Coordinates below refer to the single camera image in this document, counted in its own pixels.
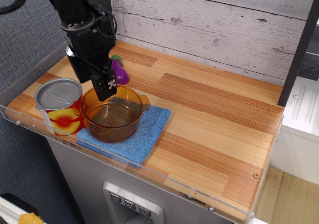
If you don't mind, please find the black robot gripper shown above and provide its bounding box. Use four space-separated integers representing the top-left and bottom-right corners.
64 14 117 101

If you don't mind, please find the orange transparent plastic pot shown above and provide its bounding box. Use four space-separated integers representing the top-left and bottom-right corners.
73 85 151 143

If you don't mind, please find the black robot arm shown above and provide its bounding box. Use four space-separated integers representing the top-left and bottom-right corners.
49 0 117 101

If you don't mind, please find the blue microfiber cloth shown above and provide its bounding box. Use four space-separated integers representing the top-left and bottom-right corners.
77 106 171 168

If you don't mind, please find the purple toy eggplant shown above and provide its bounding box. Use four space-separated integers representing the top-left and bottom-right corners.
111 55 129 85

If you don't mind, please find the red yellow peach can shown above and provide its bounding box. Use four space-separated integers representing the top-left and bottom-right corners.
34 78 84 136

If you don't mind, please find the clear acrylic table guard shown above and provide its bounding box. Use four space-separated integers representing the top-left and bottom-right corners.
4 35 284 224

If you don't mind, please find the toy fridge dispenser panel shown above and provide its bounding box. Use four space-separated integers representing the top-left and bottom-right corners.
103 181 165 224

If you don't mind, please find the yellow black object bottom left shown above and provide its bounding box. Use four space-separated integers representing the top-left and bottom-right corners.
0 193 38 224

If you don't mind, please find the white plastic side cabinet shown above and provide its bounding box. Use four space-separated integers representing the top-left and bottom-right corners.
270 77 319 184

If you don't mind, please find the black left frame post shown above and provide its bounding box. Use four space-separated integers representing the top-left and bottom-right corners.
94 0 118 39

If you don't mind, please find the black frame post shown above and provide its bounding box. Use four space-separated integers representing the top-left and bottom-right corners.
277 0 319 107
94 0 118 39

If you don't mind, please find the black braided cable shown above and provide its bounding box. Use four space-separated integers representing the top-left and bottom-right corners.
0 0 28 15

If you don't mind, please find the black right frame post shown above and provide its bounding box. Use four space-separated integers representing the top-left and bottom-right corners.
277 0 319 107

